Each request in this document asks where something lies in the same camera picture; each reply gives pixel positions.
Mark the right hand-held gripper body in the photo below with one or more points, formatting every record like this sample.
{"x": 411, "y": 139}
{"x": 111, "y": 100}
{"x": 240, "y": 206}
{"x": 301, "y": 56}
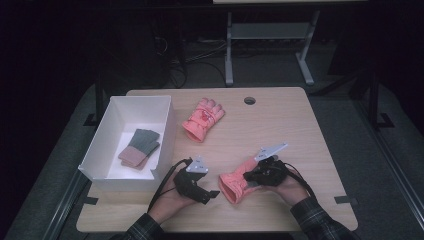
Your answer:
{"x": 271, "y": 173}

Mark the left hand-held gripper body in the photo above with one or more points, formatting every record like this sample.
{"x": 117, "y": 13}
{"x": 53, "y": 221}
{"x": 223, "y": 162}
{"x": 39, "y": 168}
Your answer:
{"x": 186, "y": 181}

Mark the pink glove with grey palm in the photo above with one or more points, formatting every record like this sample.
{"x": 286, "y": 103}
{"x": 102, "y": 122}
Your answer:
{"x": 233, "y": 186}

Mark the white box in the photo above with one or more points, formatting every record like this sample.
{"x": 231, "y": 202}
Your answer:
{"x": 113, "y": 133}

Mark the person's right hand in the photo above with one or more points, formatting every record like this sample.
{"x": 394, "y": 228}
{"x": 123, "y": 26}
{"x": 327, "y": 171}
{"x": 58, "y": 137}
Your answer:
{"x": 290, "y": 191}

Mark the person's left hand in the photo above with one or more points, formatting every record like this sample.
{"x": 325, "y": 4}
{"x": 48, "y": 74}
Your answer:
{"x": 170, "y": 203}

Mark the dark tape strip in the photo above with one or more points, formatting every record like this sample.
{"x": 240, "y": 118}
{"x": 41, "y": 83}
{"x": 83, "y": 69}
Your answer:
{"x": 346, "y": 200}
{"x": 90, "y": 200}

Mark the black metal stand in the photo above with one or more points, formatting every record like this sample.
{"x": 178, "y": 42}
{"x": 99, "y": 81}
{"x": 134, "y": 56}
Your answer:
{"x": 99, "y": 100}
{"x": 374, "y": 100}

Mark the white-legged table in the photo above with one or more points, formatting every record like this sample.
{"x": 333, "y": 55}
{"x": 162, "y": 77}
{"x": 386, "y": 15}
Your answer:
{"x": 270, "y": 30}

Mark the aluminium rail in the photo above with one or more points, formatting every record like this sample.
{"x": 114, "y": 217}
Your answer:
{"x": 396, "y": 180}
{"x": 63, "y": 206}

